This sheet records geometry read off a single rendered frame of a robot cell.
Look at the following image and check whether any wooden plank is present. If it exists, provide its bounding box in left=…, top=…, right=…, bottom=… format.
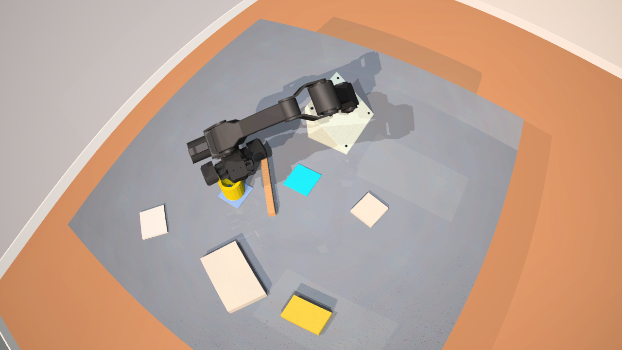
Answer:
left=261, top=158, right=276, bottom=217

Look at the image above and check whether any yellow flat rectangular block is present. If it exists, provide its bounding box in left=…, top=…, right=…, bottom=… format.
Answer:
left=280, top=295, right=332, bottom=335

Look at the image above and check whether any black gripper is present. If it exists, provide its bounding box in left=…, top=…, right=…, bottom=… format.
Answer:
left=200, top=139, right=267, bottom=186

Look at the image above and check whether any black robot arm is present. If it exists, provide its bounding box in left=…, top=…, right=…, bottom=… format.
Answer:
left=187, top=78, right=359, bottom=183

